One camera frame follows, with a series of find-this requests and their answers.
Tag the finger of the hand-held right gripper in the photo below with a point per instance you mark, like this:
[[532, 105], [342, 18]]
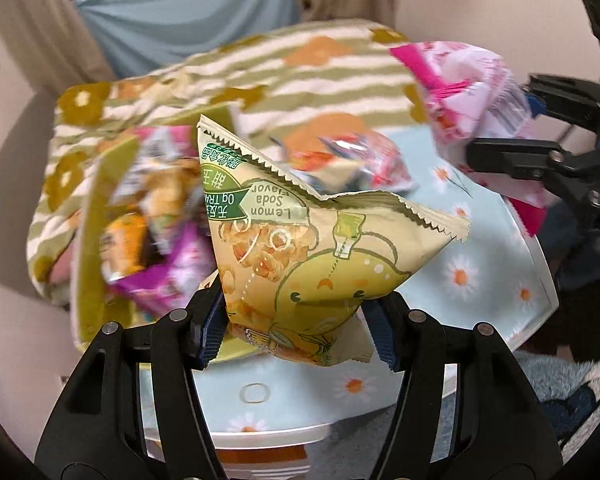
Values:
[[565, 97], [520, 157]]

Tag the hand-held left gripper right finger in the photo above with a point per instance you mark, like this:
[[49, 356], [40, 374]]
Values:
[[382, 332]]

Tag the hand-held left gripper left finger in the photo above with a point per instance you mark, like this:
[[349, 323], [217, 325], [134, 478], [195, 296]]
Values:
[[209, 335]]

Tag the pile of snack packets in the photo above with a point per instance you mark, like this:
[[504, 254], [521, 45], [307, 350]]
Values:
[[170, 260]]

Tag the pink white snack packet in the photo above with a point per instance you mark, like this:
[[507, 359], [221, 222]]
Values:
[[460, 85]]

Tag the yellow green snack packet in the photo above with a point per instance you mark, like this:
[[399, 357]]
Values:
[[320, 260]]

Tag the green cardboard box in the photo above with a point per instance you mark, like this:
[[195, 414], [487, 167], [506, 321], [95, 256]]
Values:
[[87, 270]]

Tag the dark blue cloth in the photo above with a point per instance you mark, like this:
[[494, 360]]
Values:
[[565, 230]]

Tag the blue floral table cover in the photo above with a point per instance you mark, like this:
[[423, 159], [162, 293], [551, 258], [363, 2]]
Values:
[[480, 280]]

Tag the red clear snack packet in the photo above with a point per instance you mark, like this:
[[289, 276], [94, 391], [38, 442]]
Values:
[[375, 165]]

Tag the pink cushion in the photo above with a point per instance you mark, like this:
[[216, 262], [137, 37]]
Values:
[[62, 271]]

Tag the fluffy blue cloth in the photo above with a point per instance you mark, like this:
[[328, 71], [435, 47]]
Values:
[[555, 390]]

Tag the hanging blue cloth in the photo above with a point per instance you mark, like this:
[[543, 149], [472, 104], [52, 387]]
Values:
[[180, 25]]

